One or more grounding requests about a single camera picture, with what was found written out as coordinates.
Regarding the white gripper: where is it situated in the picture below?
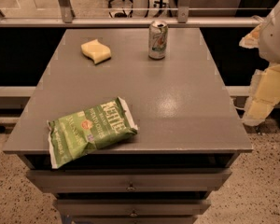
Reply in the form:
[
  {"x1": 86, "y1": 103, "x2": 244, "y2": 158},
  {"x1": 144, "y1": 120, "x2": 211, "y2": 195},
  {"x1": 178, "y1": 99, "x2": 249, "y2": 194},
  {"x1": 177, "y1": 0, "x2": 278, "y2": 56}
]
[{"x1": 239, "y1": 15, "x2": 280, "y2": 126}]

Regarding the white green 7up can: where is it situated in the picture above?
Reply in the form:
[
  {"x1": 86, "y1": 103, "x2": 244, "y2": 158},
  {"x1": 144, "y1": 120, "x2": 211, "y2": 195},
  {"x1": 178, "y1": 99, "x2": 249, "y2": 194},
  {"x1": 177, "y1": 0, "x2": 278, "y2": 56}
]
[{"x1": 148, "y1": 21, "x2": 168, "y2": 60}]

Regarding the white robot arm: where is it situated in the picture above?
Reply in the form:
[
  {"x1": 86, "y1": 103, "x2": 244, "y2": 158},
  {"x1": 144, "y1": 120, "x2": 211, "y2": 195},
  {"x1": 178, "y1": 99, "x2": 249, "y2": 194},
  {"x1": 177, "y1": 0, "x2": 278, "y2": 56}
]
[{"x1": 239, "y1": 0, "x2": 280, "y2": 126}]

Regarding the grey drawer cabinet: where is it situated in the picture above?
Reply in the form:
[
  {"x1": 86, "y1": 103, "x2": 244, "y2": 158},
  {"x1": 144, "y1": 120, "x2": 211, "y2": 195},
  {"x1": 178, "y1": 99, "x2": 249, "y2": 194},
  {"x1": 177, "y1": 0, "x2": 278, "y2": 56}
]
[{"x1": 4, "y1": 28, "x2": 252, "y2": 224}]

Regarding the upper grey drawer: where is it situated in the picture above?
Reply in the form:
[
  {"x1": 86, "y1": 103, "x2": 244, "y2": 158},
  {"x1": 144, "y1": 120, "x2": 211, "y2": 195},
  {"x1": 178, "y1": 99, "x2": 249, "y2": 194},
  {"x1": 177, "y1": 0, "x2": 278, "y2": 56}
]
[{"x1": 27, "y1": 169, "x2": 231, "y2": 193}]

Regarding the grey drawer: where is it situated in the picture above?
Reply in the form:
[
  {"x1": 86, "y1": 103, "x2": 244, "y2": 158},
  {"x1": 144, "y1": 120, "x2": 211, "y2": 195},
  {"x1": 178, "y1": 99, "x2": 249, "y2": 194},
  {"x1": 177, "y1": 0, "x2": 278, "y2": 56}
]
[
  {"x1": 27, "y1": 169, "x2": 231, "y2": 193},
  {"x1": 54, "y1": 199, "x2": 210, "y2": 217}
]

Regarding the yellow sponge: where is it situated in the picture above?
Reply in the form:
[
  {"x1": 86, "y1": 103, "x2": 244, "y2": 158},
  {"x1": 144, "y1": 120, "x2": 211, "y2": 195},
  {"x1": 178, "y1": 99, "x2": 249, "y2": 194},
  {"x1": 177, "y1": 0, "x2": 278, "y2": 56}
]
[{"x1": 81, "y1": 39, "x2": 111, "y2": 64}]

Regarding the lower grey drawer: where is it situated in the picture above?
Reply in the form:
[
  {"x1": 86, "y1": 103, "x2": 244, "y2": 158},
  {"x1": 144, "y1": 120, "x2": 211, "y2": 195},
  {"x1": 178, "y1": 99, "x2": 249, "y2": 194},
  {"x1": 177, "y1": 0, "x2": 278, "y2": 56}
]
[{"x1": 54, "y1": 199, "x2": 210, "y2": 217}]

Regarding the green Kettle chips bag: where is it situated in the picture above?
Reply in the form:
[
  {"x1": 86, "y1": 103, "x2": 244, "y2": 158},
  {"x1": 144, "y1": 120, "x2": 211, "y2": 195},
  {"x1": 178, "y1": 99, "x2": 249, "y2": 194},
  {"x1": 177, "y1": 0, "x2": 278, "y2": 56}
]
[{"x1": 48, "y1": 97, "x2": 138, "y2": 169}]

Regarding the metal railing with glass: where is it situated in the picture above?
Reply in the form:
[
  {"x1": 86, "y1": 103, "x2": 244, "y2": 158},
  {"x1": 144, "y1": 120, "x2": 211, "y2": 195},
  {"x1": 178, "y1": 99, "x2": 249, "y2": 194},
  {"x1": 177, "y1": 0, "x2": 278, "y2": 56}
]
[{"x1": 0, "y1": 0, "x2": 263, "y2": 28}]

